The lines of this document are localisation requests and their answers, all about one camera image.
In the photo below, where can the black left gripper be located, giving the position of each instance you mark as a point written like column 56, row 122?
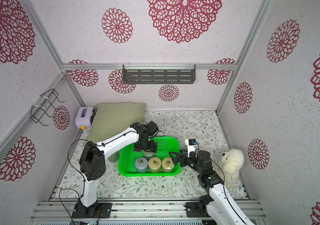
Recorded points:
column 153, row 148

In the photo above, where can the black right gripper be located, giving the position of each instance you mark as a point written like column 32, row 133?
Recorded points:
column 185, row 158

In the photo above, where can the beige tea canister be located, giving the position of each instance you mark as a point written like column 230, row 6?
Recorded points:
column 155, row 164
column 167, row 165

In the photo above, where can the pale green tea canister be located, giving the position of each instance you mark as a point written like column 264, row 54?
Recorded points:
column 114, row 157
column 148, row 155

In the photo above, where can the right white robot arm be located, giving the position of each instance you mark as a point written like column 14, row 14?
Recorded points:
column 217, row 203

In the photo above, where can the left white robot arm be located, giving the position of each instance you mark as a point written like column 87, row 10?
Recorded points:
column 93, row 162

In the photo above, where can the green plastic basket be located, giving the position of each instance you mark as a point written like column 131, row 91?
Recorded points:
column 128, row 157

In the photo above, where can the green pillow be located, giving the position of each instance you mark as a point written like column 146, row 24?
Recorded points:
column 114, row 118

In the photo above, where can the white plush dog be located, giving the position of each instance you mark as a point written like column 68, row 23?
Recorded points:
column 230, row 163

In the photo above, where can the lilac small appliance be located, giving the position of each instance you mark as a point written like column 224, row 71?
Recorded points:
column 85, row 117

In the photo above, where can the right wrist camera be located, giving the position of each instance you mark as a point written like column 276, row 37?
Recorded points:
column 192, row 146

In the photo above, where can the grey wall shelf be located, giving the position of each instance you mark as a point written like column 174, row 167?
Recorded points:
column 159, row 74

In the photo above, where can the black wire wall rack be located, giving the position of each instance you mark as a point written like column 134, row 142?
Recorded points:
column 39, row 111

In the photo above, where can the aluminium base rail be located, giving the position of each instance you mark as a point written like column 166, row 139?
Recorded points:
column 117, row 209

